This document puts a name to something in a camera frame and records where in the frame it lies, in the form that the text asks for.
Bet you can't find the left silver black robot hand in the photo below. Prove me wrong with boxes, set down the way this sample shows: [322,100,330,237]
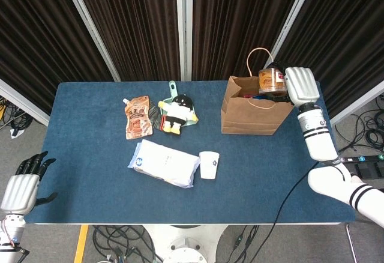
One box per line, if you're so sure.
[0,151,59,215]

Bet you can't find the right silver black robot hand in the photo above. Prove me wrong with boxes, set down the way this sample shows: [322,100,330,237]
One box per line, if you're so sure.
[265,61,320,108]

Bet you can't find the white paper cup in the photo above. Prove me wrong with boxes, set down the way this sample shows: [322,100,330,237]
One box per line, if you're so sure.
[199,151,221,181]

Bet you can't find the white lavender tissue pack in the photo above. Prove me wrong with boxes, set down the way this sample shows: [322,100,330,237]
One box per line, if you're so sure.
[127,139,201,189]

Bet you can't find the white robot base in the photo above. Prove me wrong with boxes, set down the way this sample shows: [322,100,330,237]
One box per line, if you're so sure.
[143,224,229,263]

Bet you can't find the brown paper shopping bag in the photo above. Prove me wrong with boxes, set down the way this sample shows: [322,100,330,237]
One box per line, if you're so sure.
[221,47,295,136]

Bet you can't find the dark pleated curtain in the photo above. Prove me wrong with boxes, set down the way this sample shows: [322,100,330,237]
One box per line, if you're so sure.
[0,0,116,115]
[71,0,182,82]
[271,0,384,117]
[191,0,307,82]

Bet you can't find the blue table mat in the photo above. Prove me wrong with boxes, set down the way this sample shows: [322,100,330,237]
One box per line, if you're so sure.
[23,79,358,225]

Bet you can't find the yellow floor tape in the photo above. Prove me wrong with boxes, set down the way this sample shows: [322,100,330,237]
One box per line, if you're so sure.
[73,224,90,263]

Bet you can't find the black white plush doll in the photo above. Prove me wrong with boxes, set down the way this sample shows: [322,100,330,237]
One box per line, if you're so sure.
[158,94,199,136]

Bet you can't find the mint green dustpan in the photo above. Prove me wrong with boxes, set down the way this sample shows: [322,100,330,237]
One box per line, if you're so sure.
[158,80,200,127]

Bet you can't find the brown spouted sauce pouch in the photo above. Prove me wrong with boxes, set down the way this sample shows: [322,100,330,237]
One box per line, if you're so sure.
[122,95,154,141]

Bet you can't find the grey metal leg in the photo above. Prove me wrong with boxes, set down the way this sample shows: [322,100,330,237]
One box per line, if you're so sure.
[344,223,359,263]

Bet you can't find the white frame rail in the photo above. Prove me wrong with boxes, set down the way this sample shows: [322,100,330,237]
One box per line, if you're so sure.
[0,78,50,127]
[329,82,384,127]

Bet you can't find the black floor cable bundle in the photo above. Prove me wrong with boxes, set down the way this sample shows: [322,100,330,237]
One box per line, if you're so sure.
[334,94,384,153]
[0,94,34,138]
[92,225,164,263]

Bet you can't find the white frame post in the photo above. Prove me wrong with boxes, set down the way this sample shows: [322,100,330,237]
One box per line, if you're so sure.
[59,0,122,82]
[175,0,194,82]
[259,0,320,79]

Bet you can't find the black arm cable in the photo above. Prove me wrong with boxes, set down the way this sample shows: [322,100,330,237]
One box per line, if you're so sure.
[262,161,319,263]

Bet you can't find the cable with green light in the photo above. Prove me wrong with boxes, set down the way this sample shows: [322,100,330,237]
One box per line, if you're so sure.
[232,225,260,250]

